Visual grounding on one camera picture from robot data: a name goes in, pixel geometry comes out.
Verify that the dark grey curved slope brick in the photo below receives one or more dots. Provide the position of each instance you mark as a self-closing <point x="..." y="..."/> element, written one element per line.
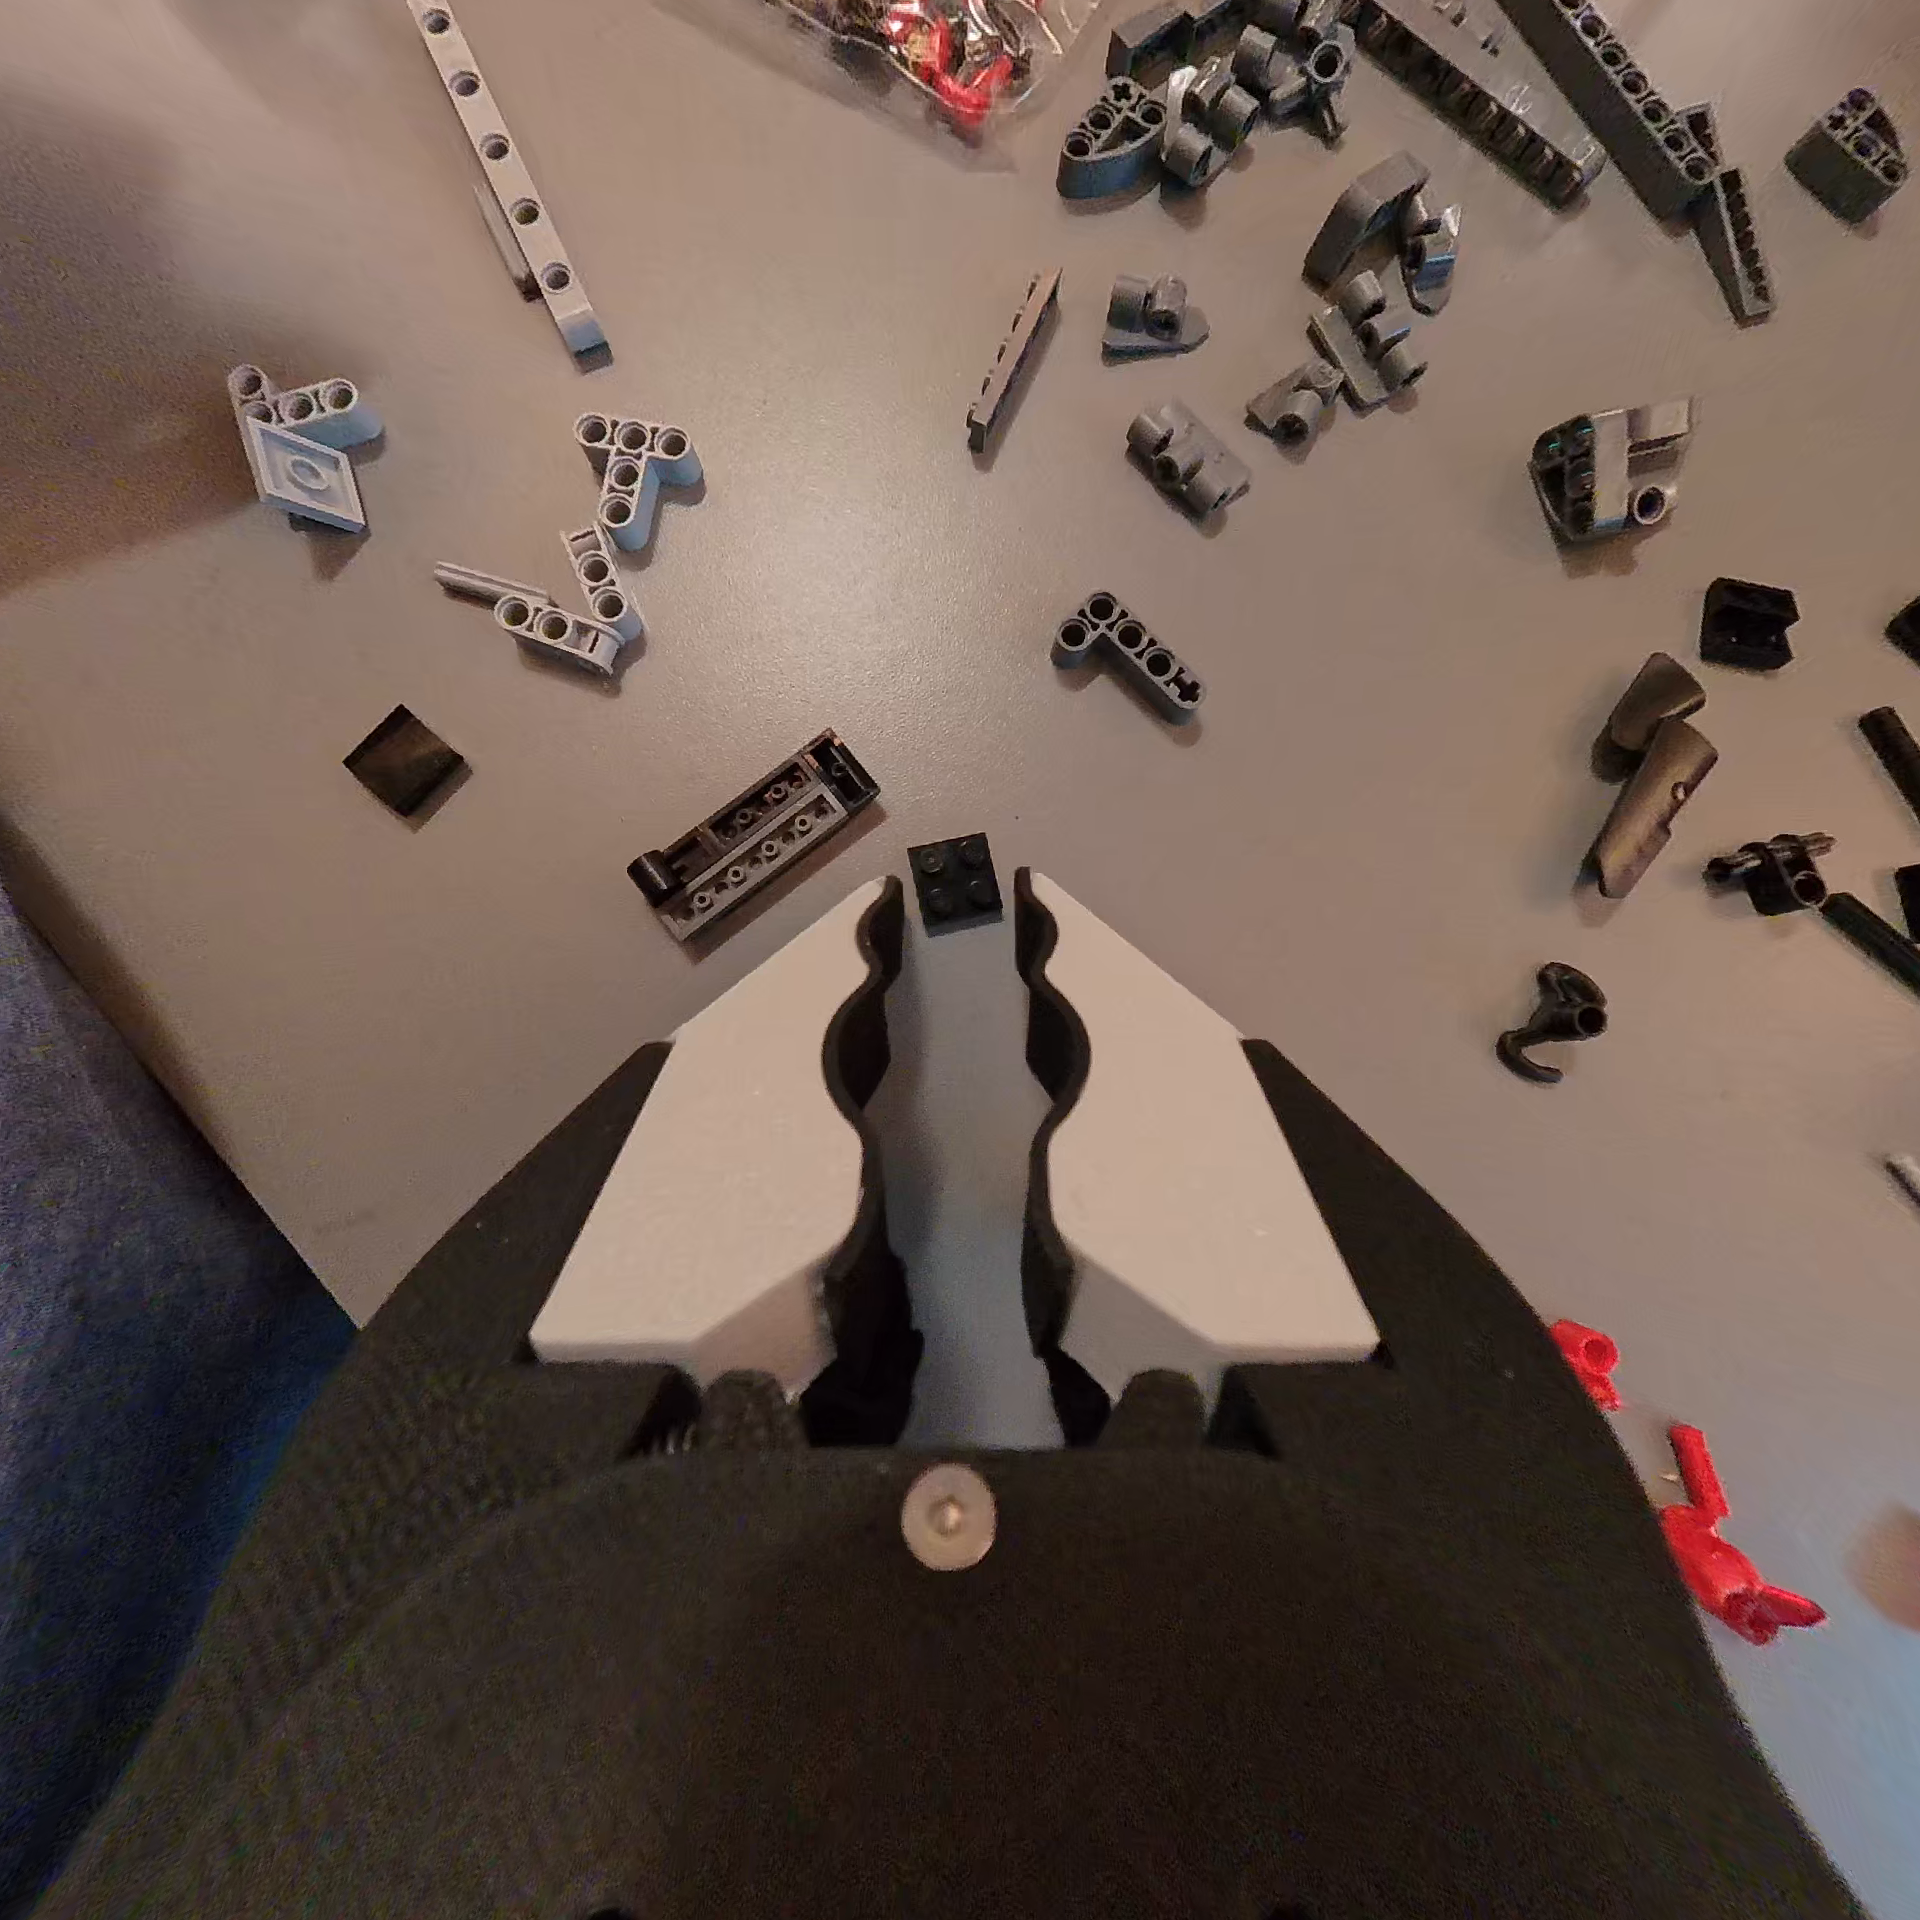
<point x="1365" y="203"/>

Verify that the long dark grey smooth panel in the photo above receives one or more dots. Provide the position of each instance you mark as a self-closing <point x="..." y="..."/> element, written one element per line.
<point x="1484" y="107"/>

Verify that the dark grey curved holed block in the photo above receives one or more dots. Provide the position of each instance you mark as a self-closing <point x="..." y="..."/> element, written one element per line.
<point x="1847" y="159"/>

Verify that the dark grey panel piece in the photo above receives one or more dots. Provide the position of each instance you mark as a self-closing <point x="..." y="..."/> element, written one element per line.
<point x="1606" y="464"/>

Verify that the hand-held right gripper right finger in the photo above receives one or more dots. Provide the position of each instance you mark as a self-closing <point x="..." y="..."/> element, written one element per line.
<point x="1214" y="1202"/>

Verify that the thin dark grey lego plate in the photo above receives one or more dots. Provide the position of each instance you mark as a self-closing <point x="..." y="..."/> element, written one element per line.
<point x="1016" y="360"/>

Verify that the dark grey long wedge slope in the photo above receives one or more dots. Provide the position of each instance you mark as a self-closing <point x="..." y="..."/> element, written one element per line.
<point x="1162" y="37"/>

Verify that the red lego piece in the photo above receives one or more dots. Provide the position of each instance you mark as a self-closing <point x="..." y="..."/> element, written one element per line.
<point x="1703" y="1516"/>
<point x="1583" y="1359"/>

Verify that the black hook-shaped lego piece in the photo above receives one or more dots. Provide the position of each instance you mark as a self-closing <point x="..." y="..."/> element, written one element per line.
<point x="1569" y="998"/>

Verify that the long black lego brick assembly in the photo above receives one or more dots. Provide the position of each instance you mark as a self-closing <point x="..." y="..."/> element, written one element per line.
<point x="764" y="834"/>

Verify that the thin grey lego axle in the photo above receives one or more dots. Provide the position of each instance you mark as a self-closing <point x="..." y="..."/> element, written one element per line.
<point x="1904" y="1179"/>

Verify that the dark grey half-round beam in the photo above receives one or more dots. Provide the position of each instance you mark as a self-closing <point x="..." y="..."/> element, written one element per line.
<point x="1110" y="142"/>

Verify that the light grey square tile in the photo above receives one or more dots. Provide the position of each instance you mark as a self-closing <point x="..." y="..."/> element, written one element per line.
<point x="306" y="474"/>

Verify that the long dark grey holed beam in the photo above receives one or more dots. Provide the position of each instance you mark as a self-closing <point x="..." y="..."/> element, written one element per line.
<point x="1621" y="91"/>

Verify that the black smooth lego tile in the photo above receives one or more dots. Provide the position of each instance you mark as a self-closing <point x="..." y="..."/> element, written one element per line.
<point x="405" y="762"/>

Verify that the group of small dark grey connectors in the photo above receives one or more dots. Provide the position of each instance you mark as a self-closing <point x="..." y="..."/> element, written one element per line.
<point x="1185" y="458"/>

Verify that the long light grey lego beam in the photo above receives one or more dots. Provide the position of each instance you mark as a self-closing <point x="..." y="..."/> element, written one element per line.
<point x="495" y="150"/>

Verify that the dark grey studded wedge plate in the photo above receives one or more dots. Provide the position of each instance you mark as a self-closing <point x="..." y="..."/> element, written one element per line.
<point x="1743" y="224"/>

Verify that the light grey T-shaped beam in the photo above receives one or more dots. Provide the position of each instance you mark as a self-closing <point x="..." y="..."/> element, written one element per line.
<point x="629" y="474"/>

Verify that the clear bag of red pieces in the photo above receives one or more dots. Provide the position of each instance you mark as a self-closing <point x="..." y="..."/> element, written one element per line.
<point x="945" y="61"/>

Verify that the dark grey L-shaped beam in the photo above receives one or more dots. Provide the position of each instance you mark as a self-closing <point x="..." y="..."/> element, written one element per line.
<point x="1126" y="653"/>

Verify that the light grey L-shaped beam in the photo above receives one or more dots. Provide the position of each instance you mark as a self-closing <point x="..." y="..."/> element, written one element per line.
<point x="586" y="610"/>

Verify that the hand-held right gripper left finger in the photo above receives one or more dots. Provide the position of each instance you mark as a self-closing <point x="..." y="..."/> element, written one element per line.
<point x="697" y="1202"/>

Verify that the group of small black pieces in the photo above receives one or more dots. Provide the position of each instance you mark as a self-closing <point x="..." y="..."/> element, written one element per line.
<point x="1652" y="797"/>

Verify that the light grey thin bar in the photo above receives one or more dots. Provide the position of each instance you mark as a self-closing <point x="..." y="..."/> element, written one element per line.
<point x="474" y="579"/>

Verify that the black square lego plate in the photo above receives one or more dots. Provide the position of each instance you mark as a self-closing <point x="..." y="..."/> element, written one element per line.
<point x="956" y="882"/>

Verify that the person's blue clothing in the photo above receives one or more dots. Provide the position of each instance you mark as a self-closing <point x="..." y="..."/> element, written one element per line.
<point x="119" y="1276"/>

